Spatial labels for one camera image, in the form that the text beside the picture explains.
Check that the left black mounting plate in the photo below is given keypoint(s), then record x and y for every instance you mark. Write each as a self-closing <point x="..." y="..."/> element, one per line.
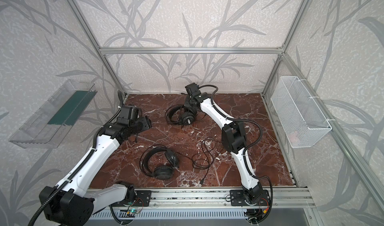
<point x="142" y="199"/>

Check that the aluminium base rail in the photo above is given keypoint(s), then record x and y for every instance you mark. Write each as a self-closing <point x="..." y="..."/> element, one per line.
<point x="219" y="198"/>

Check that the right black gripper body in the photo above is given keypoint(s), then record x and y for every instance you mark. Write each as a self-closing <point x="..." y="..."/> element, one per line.
<point x="188" y="107"/>

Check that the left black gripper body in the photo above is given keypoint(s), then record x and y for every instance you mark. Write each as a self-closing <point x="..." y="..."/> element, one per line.
<point x="144" y="123"/>

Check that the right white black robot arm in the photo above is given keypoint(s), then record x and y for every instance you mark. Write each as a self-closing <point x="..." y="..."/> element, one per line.
<point x="234" y="140"/>

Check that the clear plastic wall bin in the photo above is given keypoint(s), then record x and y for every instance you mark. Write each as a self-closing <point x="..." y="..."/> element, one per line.
<point x="49" y="125"/>

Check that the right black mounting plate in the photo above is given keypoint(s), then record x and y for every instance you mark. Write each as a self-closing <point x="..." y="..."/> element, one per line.
<point x="238" y="199"/>

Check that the black mounting plate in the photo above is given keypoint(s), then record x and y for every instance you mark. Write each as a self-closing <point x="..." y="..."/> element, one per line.
<point x="238" y="199"/>
<point x="142" y="199"/>

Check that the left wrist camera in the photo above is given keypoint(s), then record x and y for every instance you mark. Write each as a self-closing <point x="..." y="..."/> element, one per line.
<point x="128" y="115"/>

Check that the white wire mesh basket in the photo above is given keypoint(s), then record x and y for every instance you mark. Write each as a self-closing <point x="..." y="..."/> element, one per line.
<point x="303" y="121"/>

